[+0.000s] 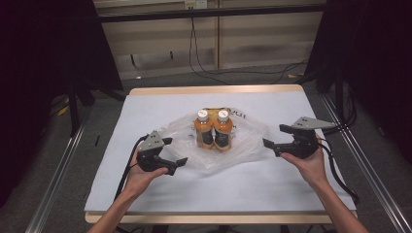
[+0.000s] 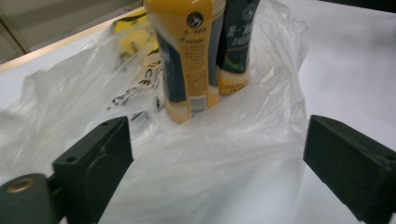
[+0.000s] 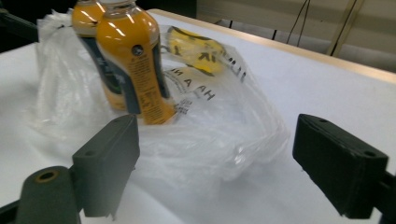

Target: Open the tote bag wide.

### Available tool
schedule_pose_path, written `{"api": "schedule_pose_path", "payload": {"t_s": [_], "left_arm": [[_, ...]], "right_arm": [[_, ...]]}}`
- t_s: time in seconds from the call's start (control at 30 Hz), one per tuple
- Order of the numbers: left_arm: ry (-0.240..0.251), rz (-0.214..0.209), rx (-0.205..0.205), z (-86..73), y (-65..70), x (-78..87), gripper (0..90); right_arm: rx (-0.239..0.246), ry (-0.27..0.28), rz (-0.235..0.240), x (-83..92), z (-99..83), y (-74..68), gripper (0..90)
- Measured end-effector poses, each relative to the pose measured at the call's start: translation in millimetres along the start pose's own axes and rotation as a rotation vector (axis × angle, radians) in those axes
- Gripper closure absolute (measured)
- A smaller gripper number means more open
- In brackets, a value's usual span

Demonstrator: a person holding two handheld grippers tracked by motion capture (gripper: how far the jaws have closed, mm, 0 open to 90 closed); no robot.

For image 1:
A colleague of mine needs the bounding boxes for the white wall socket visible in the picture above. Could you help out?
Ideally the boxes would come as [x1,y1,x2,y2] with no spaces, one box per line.
[184,0,208,10]

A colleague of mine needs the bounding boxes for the black horizontal bar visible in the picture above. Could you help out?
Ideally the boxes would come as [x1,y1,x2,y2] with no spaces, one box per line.
[98,4,326,23]

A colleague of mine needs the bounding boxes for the orange drink bottle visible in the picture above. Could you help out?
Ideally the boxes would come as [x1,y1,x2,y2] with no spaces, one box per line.
[212,109,234,153]
[193,109,216,150]

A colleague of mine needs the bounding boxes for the aluminium rail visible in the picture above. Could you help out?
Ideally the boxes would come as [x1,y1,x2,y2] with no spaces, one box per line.
[320,93,412,233]
[25,106,93,233]

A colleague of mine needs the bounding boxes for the black metal stand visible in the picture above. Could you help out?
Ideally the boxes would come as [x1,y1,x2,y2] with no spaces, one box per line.
[315,64,345,124]
[66,81,96,137]

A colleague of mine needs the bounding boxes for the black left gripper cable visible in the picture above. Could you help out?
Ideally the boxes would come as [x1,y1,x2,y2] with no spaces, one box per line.
[114,135,149,201]

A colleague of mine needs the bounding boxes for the person's left hand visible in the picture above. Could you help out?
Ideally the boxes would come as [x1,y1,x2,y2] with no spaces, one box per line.
[124,151,170,197]

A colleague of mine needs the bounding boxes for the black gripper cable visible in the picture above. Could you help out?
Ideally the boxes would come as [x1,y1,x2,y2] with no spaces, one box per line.
[319,137,361,206]
[114,135,149,201]

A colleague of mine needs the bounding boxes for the black curtain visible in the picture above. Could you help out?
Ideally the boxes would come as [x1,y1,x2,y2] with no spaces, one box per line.
[305,0,412,163]
[0,0,124,208]

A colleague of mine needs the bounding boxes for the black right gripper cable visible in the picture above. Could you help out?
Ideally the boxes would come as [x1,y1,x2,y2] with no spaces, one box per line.
[319,137,361,206]

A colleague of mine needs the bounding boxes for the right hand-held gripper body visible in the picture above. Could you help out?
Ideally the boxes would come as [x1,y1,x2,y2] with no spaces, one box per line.
[275,116,337,160]

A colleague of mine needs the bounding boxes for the person's right hand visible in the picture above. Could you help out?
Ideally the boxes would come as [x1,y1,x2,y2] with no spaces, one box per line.
[280,133,330,189]

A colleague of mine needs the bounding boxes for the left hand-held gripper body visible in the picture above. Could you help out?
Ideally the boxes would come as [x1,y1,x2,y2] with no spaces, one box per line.
[135,130,179,177]

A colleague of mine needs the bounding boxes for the clear plastic bag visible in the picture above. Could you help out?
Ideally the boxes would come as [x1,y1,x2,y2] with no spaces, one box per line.
[160,106,270,171]

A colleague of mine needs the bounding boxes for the white table mat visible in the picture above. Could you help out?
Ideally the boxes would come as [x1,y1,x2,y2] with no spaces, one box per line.
[85,91,358,214]

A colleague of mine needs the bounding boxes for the black floor cables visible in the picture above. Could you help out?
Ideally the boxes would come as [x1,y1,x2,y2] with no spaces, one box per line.
[322,85,358,136]

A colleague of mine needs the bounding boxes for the black wall cable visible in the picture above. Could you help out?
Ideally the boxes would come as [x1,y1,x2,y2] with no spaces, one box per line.
[192,18,309,85]
[189,17,229,85]

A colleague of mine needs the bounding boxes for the wooden table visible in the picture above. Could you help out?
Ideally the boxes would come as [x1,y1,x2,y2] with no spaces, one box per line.
[85,84,359,225]

